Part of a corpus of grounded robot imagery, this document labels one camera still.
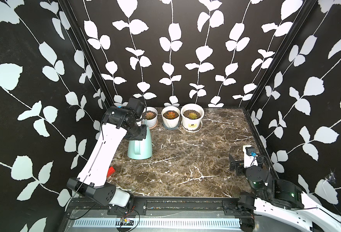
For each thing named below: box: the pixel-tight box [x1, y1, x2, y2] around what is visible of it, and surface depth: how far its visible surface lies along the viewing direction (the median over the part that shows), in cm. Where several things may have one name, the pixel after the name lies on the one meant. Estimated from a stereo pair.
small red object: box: [106, 166, 116, 178], surface depth 86 cm
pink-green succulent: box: [144, 111, 156, 120], surface depth 106 cm
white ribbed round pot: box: [141, 106, 158, 128], surface depth 106 cm
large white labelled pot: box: [180, 103, 205, 131], surface depth 106 cm
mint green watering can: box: [127, 118, 153, 160], surface depth 74 cm
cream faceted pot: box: [161, 105, 181, 129], surface depth 106 cm
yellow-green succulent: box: [188, 112, 198, 120], surface depth 104 cm
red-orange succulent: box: [166, 111, 177, 119], surface depth 106 cm
